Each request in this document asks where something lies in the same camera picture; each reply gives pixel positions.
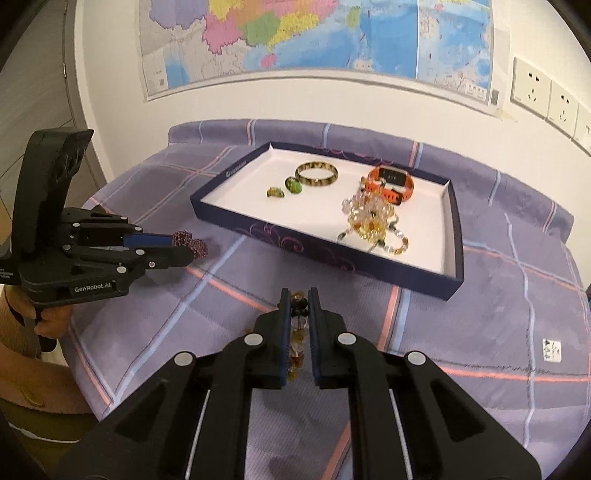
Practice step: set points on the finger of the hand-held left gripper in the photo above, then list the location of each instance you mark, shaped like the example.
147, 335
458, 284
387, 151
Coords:
152, 240
161, 257

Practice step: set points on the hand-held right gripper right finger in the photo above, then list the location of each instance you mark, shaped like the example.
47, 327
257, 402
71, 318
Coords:
315, 332

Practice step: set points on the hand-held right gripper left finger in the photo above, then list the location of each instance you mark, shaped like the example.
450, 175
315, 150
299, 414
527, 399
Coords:
285, 332

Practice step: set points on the dark blue shallow box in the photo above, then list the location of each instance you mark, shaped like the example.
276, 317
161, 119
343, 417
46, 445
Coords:
314, 217

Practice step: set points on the tortoiseshell bangle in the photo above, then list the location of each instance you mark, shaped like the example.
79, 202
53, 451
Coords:
299, 174

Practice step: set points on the orange smart watch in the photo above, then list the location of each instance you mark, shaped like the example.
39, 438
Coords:
401, 191

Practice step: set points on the person's left forearm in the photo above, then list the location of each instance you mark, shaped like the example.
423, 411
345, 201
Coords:
41, 378

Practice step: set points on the person's left hand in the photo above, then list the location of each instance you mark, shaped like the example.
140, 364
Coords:
53, 321

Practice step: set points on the grey wardrobe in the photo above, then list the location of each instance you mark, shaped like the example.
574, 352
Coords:
37, 92

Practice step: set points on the person's dark olive clothing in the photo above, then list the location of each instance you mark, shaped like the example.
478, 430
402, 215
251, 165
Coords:
37, 443

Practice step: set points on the small white blanket tag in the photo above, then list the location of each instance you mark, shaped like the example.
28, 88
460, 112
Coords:
551, 350

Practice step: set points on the colourful wall map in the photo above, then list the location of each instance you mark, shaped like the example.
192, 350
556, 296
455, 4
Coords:
323, 32

